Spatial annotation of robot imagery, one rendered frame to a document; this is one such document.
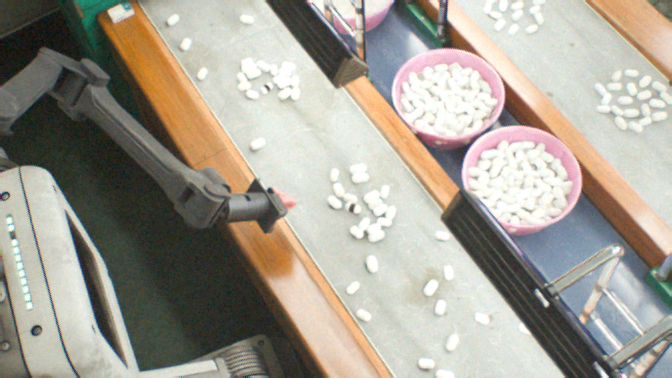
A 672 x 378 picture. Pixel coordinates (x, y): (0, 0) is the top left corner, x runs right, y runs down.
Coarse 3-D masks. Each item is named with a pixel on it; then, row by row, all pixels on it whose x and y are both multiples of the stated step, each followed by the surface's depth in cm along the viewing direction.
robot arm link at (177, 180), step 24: (96, 72) 170; (96, 96) 168; (96, 120) 168; (120, 120) 166; (120, 144) 166; (144, 144) 164; (144, 168) 164; (168, 168) 162; (168, 192) 162; (192, 192) 163; (192, 216) 160
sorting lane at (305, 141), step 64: (192, 0) 226; (256, 0) 225; (192, 64) 215; (256, 128) 203; (320, 128) 202; (320, 192) 193; (320, 256) 184; (384, 256) 184; (448, 256) 183; (384, 320) 176; (448, 320) 175; (512, 320) 174
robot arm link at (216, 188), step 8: (208, 168) 171; (208, 176) 170; (216, 176) 170; (208, 184) 162; (216, 184) 164; (224, 184) 169; (208, 192) 160; (216, 192) 161; (224, 192) 163; (224, 200) 163; (216, 216) 165; (208, 224) 165
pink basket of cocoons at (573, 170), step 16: (512, 128) 196; (528, 128) 195; (480, 144) 195; (496, 144) 198; (544, 144) 196; (560, 144) 193; (464, 160) 192; (576, 160) 190; (464, 176) 190; (576, 176) 189; (576, 192) 187; (512, 224) 183; (544, 224) 182
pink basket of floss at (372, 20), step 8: (392, 0) 218; (384, 8) 217; (368, 16) 216; (376, 16) 219; (384, 16) 226; (336, 24) 220; (352, 24) 220; (368, 24) 222; (376, 24) 225; (344, 32) 224
